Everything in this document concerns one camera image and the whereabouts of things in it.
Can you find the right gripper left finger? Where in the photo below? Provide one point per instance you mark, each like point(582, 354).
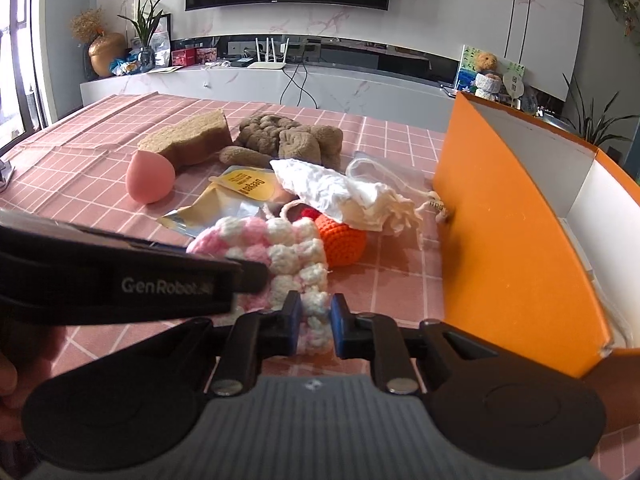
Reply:
point(252, 339)

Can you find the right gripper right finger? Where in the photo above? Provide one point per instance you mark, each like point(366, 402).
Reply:
point(375, 338)

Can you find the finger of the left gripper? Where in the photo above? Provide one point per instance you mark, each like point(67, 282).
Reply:
point(248, 277)

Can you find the pink white crochet pouch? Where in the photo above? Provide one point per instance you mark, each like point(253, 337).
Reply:
point(294, 254)

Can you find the yellow foil packet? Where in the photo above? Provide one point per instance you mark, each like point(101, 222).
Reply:
point(240, 192)

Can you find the orange crochet ball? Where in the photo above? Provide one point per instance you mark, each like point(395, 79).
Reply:
point(342, 244)

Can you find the white drawstring cloth bag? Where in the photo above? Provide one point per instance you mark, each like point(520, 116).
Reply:
point(361, 205)

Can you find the pink makeup sponge egg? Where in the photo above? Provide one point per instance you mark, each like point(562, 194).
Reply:
point(150, 177)

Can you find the brown plush towel toy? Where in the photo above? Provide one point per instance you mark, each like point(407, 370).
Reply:
point(267, 137)

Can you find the brown loofah sponge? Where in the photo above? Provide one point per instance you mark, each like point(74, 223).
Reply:
point(191, 141)

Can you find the person's left hand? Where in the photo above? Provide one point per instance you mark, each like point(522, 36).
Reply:
point(27, 356)

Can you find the pink checkered tablecloth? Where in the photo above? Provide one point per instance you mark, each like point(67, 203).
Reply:
point(75, 171)

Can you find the clear plastic bag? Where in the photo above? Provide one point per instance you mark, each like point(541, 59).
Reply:
point(403, 179)

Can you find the orange white storage box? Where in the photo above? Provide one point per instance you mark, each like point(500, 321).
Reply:
point(540, 250)

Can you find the white wifi router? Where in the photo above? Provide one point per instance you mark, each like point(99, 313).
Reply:
point(269, 55)

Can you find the red gift box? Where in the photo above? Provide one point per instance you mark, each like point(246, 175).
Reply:
point(183, 57)

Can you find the golden round vase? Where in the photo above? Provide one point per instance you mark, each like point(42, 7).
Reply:
point(104, 50)

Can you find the white marble tv cabinet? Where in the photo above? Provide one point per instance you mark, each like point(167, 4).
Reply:
point(378, 96)

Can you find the green plant in glass vase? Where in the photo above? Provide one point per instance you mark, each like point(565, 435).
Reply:
point(147, 16)

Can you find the brown teddy bear on cabinet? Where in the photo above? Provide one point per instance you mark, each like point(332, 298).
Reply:
point(487, 82)

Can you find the floor potted green plant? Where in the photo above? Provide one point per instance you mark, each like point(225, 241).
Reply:
point(589, 124)

